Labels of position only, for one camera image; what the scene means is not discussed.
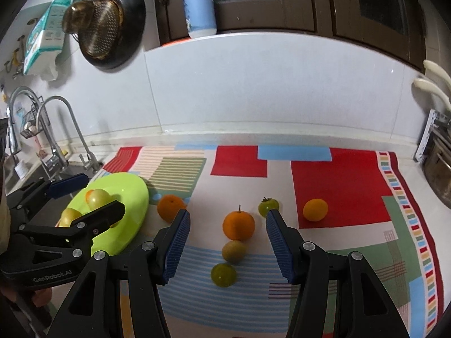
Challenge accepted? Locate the green apple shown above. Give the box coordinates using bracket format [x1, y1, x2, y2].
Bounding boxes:
[85, 188, 113, 211]

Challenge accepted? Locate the orange mandarin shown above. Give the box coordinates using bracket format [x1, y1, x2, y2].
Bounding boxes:
[157, 195, 187, 224]

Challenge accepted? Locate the large orange with stem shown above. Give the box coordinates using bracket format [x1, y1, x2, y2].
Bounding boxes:
[222, 206, 255, 241]

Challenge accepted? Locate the person's hand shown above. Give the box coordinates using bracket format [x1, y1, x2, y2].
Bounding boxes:
[1, 285, 52, 308]

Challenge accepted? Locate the stainless steel sink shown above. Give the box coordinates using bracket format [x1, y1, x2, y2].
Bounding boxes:
[7, 165, 93, 227]

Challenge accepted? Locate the chrome pull-down faucet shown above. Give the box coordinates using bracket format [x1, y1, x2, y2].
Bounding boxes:
[6, 86, 68, 171]

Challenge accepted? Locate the chrome gooseneck faucet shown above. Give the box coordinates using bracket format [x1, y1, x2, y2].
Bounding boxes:
[36, 95, 103, 173]

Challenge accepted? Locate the lime green plate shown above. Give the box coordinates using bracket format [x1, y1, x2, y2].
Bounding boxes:
[57, 172, 150, 256]

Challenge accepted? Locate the yellow-orange small citrus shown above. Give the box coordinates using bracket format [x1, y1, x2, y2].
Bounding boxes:
[303, 198, 329, 222]

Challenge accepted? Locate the colourful patterned tablecloth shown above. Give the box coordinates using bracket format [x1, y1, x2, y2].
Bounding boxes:
[52, 143, 446, 338]

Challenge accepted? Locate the green round fruit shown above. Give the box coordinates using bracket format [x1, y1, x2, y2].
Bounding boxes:
[210, 263, 238, 288]

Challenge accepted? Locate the yellow-green round fruit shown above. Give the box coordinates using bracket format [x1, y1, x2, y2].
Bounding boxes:
[222, 240, 247, 265]

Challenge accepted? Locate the green tomato with calyx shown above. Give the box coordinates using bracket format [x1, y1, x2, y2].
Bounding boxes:
[258, 198, 280, 217]

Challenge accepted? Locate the tissue paper pack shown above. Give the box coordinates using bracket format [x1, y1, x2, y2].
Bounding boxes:
[24, 0, 72, 82]

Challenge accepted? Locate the gold metal colander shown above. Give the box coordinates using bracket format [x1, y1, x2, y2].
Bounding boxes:
[62, 0, 121, 59]

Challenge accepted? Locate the black hanging pan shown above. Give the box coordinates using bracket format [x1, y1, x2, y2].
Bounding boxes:
[79, 0, 146, 70]

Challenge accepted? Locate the blue white bottle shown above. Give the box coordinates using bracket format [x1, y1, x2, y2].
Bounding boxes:
[183, 0, 217, 39]

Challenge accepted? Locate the black wire rack basket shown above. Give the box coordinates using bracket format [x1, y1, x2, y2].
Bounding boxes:
[20, 109, 43, 139]

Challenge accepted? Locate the metal wall rack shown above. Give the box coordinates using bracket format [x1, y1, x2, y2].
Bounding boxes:
[414, 108, 451, 164]

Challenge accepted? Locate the white utensil handle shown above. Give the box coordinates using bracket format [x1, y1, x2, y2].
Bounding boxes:
[413, 59, 451, 112]

